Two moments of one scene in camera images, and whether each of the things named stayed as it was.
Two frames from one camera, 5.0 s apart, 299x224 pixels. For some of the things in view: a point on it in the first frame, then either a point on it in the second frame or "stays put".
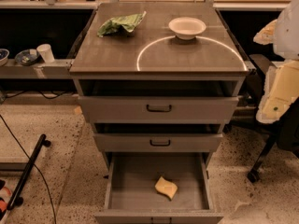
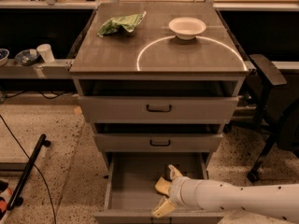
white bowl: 187,28 stays put
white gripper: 288,32 -> 178,190
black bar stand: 14,199 stays put
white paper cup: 46,51 stays put
